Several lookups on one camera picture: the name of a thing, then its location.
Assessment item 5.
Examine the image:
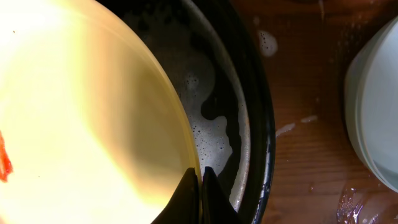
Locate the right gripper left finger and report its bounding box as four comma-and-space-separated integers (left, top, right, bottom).
152, 167, 199, 224

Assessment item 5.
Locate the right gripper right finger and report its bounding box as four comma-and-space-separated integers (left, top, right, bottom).
202, 167, 242, 224

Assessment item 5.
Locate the yellow plate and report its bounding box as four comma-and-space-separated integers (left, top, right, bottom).
1, 1, 200, 223

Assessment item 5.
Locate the light blue plate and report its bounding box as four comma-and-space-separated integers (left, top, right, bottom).
344, 18, 397, 191

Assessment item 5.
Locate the round black tray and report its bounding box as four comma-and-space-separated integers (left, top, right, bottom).
99, 0, 275, 223

